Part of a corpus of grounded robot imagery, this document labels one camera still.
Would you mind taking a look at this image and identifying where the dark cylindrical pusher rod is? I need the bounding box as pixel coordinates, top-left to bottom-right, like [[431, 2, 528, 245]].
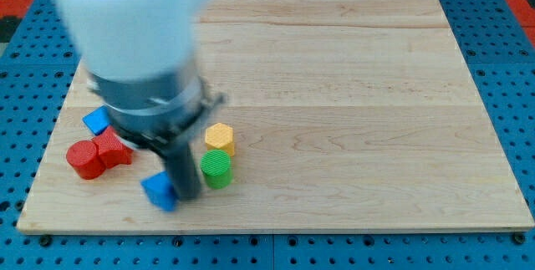
[[160, 137, 201, 201]]

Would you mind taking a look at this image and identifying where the grey wrist flange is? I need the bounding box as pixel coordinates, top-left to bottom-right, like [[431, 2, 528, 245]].
[[88, 59, 227, 150]]

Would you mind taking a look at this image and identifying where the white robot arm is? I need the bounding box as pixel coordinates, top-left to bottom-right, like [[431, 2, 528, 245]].
[[54, 0, 226, 200]]

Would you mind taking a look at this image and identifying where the yellow hexagon block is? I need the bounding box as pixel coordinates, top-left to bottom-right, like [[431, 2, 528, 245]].
[[205, 123, 235, 157]]

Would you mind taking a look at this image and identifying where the blue block near rod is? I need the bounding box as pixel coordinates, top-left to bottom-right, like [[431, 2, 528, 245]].
[[140, 171, 178, 212]]

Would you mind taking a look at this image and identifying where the green cylinder block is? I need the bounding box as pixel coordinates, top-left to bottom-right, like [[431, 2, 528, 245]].
[[200, 150, 233, 189]]

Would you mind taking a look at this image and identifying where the blue cube block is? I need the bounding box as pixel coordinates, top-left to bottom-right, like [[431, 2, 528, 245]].
[[82, 106, 110, 135]]

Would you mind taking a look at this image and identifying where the red star block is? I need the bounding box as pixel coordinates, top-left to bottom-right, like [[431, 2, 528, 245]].
[[92, 126, 132, 169]]

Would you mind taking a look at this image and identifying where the red cylinder block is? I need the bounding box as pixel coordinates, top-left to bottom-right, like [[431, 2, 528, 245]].
[[66, 140, 105, 180]]

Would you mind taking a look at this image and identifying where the wooden board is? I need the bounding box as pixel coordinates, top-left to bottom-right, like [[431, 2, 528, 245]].
[[18, 0, 534, 235]]

